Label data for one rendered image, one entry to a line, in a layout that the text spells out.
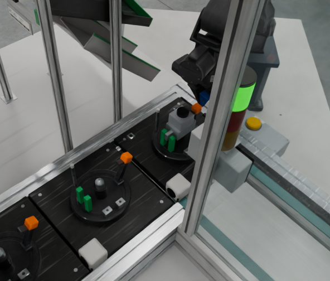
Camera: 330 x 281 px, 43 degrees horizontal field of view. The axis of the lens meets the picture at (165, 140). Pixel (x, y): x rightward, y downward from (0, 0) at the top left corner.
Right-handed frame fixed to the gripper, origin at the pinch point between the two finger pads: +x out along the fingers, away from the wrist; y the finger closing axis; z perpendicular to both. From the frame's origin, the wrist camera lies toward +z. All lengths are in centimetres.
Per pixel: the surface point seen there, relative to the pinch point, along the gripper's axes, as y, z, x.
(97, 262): -12.1, -42.9, 11.6
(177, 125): -1.1, -9.8, 2.7
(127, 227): -9.9, -32.9, 12.5
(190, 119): -2.2, -6.5, 2.0
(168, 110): 10.1, -1.1, 12.6
